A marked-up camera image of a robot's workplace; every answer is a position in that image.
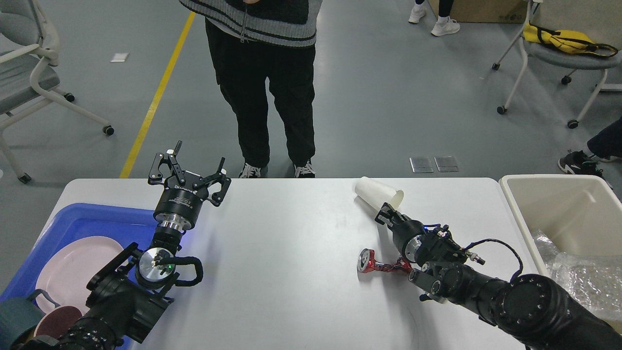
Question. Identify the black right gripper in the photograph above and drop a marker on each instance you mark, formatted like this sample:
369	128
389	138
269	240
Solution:
404	229

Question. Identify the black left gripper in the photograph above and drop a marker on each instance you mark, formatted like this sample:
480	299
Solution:
181	201

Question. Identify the white paper cup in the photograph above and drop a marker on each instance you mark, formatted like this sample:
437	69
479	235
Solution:
376	193

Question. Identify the crushed red soda can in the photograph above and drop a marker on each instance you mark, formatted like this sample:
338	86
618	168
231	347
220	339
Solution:
367	263

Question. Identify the pink plate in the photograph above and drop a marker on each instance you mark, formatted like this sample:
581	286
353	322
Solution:
65	276

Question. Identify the pink mug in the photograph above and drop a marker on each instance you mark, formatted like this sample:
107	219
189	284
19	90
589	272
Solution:
58	321

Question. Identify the aluminium foil front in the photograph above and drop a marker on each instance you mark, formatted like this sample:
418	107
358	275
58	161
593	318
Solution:
593	281

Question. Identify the dark teal mug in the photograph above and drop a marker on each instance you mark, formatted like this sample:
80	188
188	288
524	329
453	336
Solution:
20	315

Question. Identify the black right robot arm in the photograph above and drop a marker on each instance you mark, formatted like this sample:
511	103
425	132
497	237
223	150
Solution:
531	308

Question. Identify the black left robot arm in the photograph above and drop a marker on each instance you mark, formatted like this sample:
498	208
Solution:
129	294

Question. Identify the left metal floor plate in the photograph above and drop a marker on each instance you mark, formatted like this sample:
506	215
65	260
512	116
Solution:
421	165

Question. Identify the metal floor plate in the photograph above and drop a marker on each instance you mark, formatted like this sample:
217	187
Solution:
446	164
421	165

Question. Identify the right metal floor plate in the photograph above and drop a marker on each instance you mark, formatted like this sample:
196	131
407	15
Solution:
446	164

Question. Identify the blue plastic tray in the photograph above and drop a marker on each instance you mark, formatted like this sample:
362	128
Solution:
75	222

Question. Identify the person in black canvas shoes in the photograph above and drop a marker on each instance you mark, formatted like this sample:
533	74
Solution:
261	47

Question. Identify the white plastic bin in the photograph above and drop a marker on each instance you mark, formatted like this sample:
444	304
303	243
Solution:
579	213

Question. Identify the person in white sneakers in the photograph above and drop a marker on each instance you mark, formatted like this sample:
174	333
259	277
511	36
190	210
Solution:
444	25

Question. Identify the grey office chair left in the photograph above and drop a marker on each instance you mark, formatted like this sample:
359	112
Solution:
28	80

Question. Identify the cardboard box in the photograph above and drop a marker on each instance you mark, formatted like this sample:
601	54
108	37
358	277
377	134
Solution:
489	11

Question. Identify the person in black sneakers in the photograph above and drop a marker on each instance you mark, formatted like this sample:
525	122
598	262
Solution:
606	146

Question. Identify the yellow backpack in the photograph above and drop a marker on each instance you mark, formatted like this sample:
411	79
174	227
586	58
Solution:
568	41

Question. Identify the grey chair right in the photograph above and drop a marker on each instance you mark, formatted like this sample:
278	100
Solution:
555	58

